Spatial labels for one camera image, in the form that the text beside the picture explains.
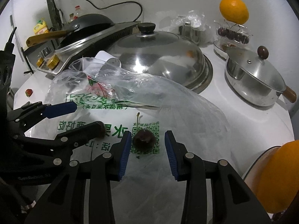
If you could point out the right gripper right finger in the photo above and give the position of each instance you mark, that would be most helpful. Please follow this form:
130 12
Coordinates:
232 200

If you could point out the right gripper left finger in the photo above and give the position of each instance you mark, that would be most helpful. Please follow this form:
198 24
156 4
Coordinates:
109 166

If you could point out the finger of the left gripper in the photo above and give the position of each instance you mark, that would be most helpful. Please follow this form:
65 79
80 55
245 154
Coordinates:
81 132
29 115

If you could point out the dark red cherry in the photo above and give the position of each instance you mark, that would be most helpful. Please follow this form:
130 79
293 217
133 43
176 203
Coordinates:
144 140

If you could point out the small red fruit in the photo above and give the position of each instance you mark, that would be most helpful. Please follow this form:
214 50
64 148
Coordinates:
28 92

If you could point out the clear printed plastic bag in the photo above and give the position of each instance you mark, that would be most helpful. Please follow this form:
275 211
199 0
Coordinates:
125 101

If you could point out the orange on plate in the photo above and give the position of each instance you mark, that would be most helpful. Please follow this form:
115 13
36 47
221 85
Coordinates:
278 184

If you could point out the yellow detergent bottle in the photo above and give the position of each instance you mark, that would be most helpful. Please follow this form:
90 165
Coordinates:
41 27

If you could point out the white paper cup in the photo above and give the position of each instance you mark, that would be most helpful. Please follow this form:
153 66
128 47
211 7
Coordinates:
106 57

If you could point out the red capped sauce bottle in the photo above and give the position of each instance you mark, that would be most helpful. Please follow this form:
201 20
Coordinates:
78 12

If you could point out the grey vertical pipe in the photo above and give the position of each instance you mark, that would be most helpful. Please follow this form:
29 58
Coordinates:
54 15

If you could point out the large steel wok lid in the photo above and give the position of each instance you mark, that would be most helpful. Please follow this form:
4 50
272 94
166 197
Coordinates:
164 54

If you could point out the steel saucepan with lid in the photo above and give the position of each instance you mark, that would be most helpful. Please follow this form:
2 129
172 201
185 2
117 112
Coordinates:
254 78

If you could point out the orange on cherry box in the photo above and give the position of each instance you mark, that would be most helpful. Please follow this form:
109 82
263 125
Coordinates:
234 11

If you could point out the black wok wooden handle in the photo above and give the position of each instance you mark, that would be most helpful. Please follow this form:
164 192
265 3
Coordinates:
80 28

